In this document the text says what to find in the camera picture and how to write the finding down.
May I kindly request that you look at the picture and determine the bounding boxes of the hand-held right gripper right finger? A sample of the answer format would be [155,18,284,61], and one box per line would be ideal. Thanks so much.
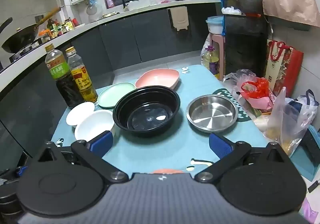
[194,133,290,183]

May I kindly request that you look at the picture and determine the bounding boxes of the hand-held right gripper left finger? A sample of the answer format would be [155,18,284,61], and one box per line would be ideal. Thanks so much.
[37,131,129,182]

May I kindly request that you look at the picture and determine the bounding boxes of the white bowl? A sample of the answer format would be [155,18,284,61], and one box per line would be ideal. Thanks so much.
[74,110,118,143]

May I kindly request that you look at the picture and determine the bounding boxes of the stainless steel plate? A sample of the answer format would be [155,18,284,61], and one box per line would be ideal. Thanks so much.
[186,94,239,134]

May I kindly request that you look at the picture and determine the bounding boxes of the small white plate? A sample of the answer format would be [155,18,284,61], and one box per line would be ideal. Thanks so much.
[66,102,96,128]

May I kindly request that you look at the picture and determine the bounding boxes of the light green plate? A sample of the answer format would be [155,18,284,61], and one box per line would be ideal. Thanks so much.
[97,82,137,109]

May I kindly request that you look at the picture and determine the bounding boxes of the black plastic bowl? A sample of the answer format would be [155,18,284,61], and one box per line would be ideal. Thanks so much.
[113,86,181,138]

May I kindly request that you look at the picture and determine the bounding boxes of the green scalloped round mat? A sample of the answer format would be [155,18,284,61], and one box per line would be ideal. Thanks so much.
[212,88,253,123]

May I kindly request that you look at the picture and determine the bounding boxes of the pink plastic bag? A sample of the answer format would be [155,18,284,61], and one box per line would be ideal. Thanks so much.
[246,94,275,111]

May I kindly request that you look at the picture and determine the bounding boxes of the dark vinegar bottle green label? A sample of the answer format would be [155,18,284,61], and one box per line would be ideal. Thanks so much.
[44,43,84,108]

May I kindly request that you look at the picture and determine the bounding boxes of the yellow label oil bottle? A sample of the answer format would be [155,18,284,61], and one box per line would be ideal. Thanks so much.
[65,46,98,103]

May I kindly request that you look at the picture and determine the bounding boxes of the red plastic bag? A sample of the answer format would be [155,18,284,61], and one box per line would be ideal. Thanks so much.
[240,77,270,101]

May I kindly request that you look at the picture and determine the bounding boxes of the small clear plastic bag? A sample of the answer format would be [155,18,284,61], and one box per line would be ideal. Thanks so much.
[222,69,257,95]

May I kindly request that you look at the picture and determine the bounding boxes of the large clear plastic bag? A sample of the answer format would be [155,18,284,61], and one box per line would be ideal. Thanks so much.
[265,87,319,156]

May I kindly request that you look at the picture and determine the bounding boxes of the large oil bottle purple label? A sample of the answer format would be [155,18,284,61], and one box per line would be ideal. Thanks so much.
[202,46,220,75]

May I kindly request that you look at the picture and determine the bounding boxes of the teal box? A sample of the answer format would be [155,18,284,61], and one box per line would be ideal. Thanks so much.
[290,125,320,182]

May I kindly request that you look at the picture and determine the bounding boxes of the pink bowl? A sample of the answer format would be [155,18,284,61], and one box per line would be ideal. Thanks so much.
[135,69,181,92]

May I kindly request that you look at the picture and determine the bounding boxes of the red gift bag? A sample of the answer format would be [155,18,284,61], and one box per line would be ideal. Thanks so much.
[264,39,304,97]

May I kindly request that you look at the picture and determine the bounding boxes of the pink plastic stool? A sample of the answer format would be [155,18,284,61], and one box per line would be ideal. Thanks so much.
[207,33,227,81]

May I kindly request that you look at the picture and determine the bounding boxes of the silver plastic bag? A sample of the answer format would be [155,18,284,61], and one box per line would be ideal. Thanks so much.
[200,34,211,58]

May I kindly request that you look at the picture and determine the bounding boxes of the dark grey kitchen cabinet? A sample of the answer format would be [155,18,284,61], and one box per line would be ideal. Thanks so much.
[0,3,223,162]

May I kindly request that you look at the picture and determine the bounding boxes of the black storage rack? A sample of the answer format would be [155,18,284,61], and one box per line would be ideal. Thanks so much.
[220,0,269,82]

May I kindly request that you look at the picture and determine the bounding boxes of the gas stove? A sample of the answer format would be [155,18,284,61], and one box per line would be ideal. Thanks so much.
[9,41,48,63]

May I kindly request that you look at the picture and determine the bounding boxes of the white container blue lid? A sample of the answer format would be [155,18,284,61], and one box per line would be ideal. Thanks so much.
[206,16,224,35]

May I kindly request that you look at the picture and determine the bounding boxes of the row of condiment jars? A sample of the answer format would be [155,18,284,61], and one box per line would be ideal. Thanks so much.
[39,17,79,43]

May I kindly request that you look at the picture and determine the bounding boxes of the beige hanging trash bin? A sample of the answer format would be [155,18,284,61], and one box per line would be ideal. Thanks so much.
[167,6,188,31]

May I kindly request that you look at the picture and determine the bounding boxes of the white plastic bag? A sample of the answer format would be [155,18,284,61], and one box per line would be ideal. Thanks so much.
[221,6,243,15]

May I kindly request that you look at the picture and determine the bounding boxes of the white kitchen countertop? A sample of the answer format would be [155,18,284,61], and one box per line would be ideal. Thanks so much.
[0,0,222,82]

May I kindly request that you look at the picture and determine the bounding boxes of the wok with wooden handle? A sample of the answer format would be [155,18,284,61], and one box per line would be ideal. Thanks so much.
[1,7,62,54]

